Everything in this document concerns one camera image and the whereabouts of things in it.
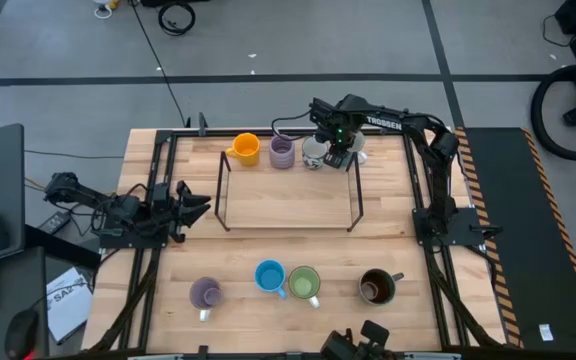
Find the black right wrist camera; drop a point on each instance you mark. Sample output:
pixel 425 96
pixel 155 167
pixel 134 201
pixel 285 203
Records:
pixel 324 115

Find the green and white mug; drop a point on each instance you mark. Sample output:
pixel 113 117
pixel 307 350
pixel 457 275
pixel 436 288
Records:
pixel 304 285

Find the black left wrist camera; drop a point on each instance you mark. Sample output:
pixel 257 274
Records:
pixel 160 197

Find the plain white mug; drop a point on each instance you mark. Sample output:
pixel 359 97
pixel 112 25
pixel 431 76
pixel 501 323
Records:
pixel 359 142

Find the black aluminium table frame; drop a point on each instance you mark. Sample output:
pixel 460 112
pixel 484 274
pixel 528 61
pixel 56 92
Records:
pixel 218 133

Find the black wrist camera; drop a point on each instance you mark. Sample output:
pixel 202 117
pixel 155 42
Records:
pixel 160 197
pixel 324 115

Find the black camera on mount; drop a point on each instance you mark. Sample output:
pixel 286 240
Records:
pixel 348 347

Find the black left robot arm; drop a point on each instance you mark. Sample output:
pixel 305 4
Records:
pixel 118 207

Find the white patterned mug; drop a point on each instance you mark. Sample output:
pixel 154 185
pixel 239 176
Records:
pixel 313 152

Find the dark speckled brown mug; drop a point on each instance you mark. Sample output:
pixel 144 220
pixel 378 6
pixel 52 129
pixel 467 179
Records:
pixel 378 287

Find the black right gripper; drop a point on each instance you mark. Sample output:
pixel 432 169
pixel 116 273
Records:
pixel 350 122

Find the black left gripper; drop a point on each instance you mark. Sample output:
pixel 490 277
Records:
pixel 177 215

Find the light blue mug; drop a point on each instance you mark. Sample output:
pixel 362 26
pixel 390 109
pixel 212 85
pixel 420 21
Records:
pixel 269 275

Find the purple ribbed mug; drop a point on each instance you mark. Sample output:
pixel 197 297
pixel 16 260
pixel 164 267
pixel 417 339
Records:
pixel 282 155

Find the black computer mouse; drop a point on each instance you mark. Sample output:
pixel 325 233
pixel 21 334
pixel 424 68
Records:
pixel 20 335

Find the small white label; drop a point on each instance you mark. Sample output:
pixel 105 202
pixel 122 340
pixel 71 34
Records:
pixel 546 332

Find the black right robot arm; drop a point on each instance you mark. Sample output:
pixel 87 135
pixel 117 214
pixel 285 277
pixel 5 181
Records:
pixel 438 175

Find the purple and white mug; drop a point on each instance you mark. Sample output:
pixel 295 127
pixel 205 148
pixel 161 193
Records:
pixel 199 295

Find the black metal wooden shelf rack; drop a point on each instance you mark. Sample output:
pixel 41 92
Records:
pixel 288 200

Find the black hazard striped floor mat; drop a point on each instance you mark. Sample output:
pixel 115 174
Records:
pixel 518 225

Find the black power adapter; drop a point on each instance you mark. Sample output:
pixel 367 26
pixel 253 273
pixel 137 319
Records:
pixel 54 222

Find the yellow mug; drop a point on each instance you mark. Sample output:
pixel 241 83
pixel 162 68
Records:
pixel 245 150

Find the black side desk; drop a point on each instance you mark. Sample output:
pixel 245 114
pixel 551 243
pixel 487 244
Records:
pixel 33 260

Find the white paper booklet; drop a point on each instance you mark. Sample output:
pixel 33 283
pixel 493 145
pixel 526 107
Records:
pixel 68 310

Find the orange vacuum cleaner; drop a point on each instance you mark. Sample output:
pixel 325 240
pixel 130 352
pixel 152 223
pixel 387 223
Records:
pixel 536 112

